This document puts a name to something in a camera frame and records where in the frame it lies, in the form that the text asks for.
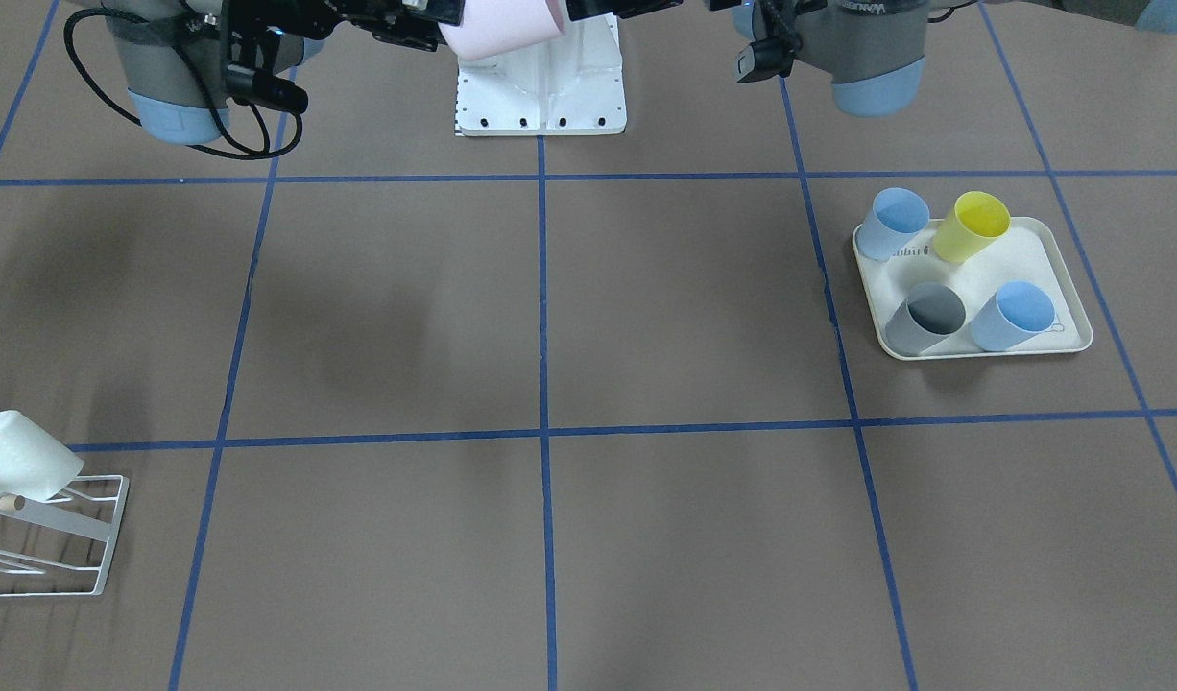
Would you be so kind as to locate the light blue cup front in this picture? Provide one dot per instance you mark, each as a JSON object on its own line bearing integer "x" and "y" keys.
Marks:
{"x": 1014, "y": 314}

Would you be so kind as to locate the grey plastic cup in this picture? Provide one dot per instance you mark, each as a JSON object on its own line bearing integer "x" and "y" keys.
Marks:
{"x": 930, "y": 314}

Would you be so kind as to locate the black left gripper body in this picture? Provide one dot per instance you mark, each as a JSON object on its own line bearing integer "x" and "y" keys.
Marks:
{"x": 636, "y": 7}

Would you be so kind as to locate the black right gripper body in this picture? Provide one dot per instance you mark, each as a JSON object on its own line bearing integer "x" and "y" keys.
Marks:
{"x": 353, "y": 16}

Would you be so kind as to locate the cream plastic tray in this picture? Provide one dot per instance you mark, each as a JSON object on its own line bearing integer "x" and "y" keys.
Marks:
{"x": 1027, "y": 252}

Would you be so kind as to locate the white plastic cup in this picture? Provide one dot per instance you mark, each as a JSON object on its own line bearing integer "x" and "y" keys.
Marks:
{"x": 33, "y": 464}

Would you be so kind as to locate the light blue cup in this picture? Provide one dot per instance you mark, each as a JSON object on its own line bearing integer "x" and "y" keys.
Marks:
{"x": 1014, "y": 314}
{"x": 895, "y": 217}

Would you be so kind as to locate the light blue cup back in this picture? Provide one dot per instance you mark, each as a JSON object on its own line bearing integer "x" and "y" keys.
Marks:
{"x": 895, "y": 217}

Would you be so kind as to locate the pink plastic cup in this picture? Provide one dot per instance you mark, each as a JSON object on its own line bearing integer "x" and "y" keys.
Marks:
{"x": 489, "y": 28}

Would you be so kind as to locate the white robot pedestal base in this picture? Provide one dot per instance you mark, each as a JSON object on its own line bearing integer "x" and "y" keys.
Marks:
{"x": 569, "y": 86}

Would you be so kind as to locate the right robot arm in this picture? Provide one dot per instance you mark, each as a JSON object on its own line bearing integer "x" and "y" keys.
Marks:
{"x": 186, "y": 62}

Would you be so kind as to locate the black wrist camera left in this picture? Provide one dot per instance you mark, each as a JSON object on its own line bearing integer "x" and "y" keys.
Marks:
{"x": 763, "y": 60}

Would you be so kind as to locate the yellow plastic cup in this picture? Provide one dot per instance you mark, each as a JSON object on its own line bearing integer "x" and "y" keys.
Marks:
{"x": 976, "y": 220}

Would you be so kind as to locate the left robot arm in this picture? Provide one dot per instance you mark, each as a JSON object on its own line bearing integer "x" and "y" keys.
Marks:
{"x": 873, "y": 50}

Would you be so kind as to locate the white wire cup rack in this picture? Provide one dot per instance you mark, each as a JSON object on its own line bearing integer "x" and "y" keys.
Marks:
{"x": 62, "y": 547}

